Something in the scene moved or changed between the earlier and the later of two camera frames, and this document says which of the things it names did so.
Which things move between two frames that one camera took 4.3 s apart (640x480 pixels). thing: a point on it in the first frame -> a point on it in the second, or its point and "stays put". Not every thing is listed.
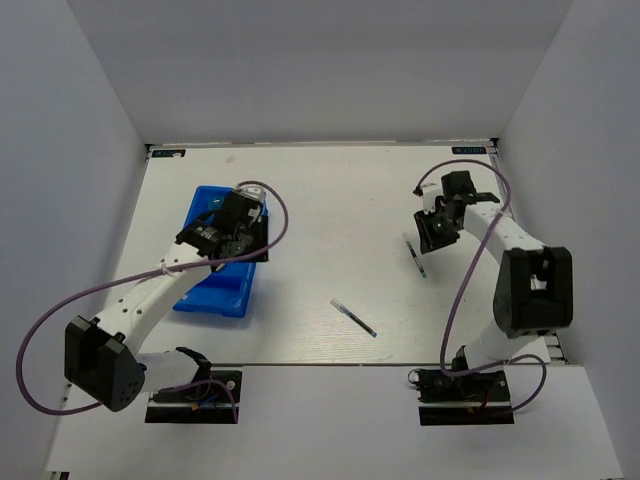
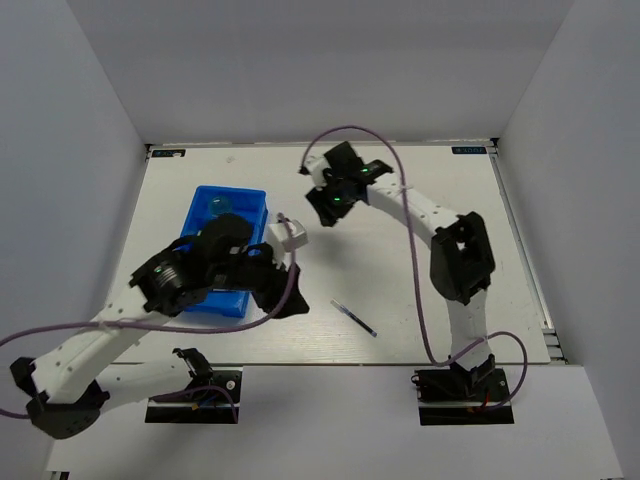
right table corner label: (469, 149) stays put
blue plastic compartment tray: (226, 289) stays put
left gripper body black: (257, 235) -> (261, 275)
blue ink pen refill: (353, 317) stays put
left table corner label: (160, 153) stays put
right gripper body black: (435, 228) -> (331, 201)
